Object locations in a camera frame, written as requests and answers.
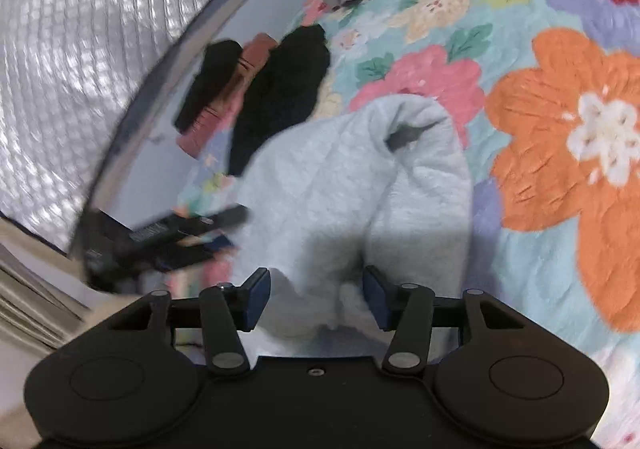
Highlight frosted window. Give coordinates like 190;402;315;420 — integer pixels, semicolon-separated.
0;0;281;255

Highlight orange pillow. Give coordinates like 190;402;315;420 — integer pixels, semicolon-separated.
177;33;281;160

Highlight pale grey sweatshirt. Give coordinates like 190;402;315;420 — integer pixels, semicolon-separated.
232;94;473;365

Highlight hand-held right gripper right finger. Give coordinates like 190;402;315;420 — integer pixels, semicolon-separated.
362;265;527;375

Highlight floral bedsheet bed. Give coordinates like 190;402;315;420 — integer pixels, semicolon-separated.
165;0;640;449

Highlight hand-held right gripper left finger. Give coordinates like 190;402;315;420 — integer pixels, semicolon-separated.
105;266;273;376

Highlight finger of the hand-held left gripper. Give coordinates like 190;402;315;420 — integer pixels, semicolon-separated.
150;236;236;272
127;206;250;245

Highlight black cloth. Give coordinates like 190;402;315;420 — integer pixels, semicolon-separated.
174;39;243;130

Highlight black garment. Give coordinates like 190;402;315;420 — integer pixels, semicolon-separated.
227;24;331;177

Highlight beige curtain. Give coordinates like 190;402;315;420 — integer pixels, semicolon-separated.
0;216;101;350

